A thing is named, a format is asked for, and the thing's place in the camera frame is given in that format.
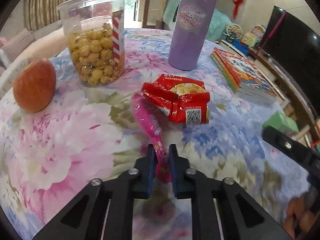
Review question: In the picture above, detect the pink toothbrush package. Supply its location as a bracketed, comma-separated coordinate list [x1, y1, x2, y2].
[131, 93, 171, 183]

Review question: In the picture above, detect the right hand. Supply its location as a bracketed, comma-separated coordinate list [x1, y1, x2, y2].
[283, 193, 317, 239]

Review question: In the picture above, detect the green carton box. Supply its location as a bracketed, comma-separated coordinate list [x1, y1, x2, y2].
[262, 111, 299, 137]

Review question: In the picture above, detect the white tv cabinet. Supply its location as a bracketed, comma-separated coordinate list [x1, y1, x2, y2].
[222, 41, 319, 142]

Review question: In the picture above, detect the floral tablecloth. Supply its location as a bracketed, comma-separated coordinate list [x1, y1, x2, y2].
[1, 29, 309, 239]

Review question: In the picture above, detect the stack of children books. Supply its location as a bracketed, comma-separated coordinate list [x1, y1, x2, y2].
[210, 48, 277, 105]

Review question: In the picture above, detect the black television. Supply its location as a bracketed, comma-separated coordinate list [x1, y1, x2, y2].
[259, 5, 320, 86]

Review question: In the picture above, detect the red snack packet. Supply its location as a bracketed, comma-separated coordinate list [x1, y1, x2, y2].
[142, 74, 210, 124]

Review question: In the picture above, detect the red apple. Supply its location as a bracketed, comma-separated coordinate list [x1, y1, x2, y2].
[12, 59, 56, 113]

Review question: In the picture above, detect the toy ferris wheel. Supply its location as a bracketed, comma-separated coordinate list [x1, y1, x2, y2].
[224, 23, 243, 43]

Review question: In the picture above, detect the teal covered furniture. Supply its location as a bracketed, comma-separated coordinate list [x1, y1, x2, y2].
[162, 0, 232, 42]

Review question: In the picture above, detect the clear popcorn jar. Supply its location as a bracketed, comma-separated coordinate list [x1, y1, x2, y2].
[57, 0, 125, 87]

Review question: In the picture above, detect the pink striped pillow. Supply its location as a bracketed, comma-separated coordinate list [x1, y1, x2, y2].
[1, 28, 35, 62]

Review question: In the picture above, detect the purple thermos bottle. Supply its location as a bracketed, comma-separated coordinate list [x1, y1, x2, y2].
[168, 0, 217, 71]

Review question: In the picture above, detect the beige curtain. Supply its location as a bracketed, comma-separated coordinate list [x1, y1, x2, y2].
[24, 0, 68, 31]

